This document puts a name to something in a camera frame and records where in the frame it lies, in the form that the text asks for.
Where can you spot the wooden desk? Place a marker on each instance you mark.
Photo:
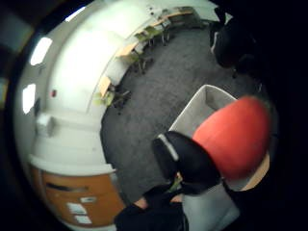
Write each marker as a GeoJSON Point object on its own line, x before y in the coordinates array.
{"type": "Point", "coordinates": [126, 49]}
{"type": "Point", "coordinates": [104, 85]}
{"type": "Point", "coordinates": [173, 16]}

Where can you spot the grey storage box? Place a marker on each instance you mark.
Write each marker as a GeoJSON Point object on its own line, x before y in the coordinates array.
{"type": "Point", "coordinates": [205, 106]}

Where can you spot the white wall device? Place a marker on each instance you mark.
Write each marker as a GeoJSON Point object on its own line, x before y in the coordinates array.
{"type": "Point", "coordinates": [44, 123]}

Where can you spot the rectangular ceiling light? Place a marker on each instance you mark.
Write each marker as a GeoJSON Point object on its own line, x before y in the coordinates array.
{"type": "Point", "coordinates": [75, 13]}
{"type": "Point", "coordinates": [29, 97]}
{"type": "Point", "coordinates": [41, 50]}

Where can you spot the person's body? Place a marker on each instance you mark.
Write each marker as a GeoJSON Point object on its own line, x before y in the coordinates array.
{"type": "Point", "coordinates": [232, 45]}

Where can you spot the small white door sign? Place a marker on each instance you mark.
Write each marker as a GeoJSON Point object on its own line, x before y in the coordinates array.
{"type": "Point", "coordinates": [88, 199]}

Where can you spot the white paper sheet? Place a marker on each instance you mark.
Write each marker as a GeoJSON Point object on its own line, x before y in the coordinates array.
{"type": "Point", "coordinates": [83, 219]}
{"type": "Point", "coordinates": [77, 208]}

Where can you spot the green office chair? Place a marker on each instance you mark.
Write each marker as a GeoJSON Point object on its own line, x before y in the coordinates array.
{"type": "Point", "coordinates": [152, 32]}
{"type": "Point", "coordinates": [110, 97]}
{"type": "Point", "coordinates": [138, 59]}

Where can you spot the red round fruit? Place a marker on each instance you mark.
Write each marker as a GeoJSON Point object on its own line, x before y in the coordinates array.
{"type": "Point", "coordinates": [236, 138]}

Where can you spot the small red wall alarm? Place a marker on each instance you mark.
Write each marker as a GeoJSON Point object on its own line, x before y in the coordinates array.
{"type": "Point", "coordinates": [53, 93]}

